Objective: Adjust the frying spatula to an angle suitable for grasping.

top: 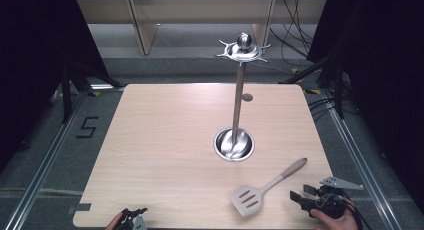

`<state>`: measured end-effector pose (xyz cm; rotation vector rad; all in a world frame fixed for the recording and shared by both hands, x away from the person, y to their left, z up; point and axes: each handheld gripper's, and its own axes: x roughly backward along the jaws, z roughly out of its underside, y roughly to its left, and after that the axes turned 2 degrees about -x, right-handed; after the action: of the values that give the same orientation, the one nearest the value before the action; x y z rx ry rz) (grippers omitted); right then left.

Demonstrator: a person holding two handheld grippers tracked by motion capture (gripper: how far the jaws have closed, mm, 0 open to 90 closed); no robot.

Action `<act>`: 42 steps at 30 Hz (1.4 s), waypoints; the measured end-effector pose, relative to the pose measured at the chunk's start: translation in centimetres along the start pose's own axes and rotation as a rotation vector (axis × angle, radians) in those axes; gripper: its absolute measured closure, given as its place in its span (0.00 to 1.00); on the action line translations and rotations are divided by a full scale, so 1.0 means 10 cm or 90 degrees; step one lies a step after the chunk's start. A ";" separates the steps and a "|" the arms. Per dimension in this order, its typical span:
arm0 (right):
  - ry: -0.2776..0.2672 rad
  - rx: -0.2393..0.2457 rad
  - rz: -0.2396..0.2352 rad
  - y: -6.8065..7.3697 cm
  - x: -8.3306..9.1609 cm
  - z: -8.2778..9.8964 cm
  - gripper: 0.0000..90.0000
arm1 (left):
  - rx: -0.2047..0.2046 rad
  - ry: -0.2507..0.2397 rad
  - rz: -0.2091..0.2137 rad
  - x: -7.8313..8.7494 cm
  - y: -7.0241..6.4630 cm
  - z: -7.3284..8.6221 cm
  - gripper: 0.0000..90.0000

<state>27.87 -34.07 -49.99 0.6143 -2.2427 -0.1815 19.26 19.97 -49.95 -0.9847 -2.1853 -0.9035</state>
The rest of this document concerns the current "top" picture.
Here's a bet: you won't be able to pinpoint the person's right hand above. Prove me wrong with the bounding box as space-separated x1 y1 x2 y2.
309 199 362 230

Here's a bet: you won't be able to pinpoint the aluminium floor rail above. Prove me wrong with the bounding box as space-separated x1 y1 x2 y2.
322 89 403 230
2 89 92 230

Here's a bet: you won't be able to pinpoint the person's left hand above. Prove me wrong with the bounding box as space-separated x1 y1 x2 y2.
105 212 125 230

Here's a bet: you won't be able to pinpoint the black stand legs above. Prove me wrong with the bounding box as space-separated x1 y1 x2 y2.
279 51 348 120
59 60 125 125

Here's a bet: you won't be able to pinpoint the grey slotted spatula wooden handle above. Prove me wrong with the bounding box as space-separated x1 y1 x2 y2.
230 157 308 218

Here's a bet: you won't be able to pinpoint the black tape strip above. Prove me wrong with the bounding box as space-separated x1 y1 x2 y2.
67 202 92 216

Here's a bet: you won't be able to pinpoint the bundle of black hanging cables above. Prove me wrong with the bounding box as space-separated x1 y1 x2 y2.
269 0 322 68

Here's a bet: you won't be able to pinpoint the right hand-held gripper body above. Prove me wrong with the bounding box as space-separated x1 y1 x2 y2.
309 176 365 220

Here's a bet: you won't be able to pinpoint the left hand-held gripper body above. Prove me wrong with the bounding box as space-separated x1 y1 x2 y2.
114 212 148 230

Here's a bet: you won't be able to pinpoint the metal utensil rack stand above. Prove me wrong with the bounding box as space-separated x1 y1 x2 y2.
213 32 272 163

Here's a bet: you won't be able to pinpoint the beige wooden desk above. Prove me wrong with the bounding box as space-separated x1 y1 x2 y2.
75 0 328 56

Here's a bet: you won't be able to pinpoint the dark curtain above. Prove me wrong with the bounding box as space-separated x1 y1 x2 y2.
305 0 424 213
0 0 112 173

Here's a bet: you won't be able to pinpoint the black floor cables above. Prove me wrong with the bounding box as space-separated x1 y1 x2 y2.
307 95 338 122

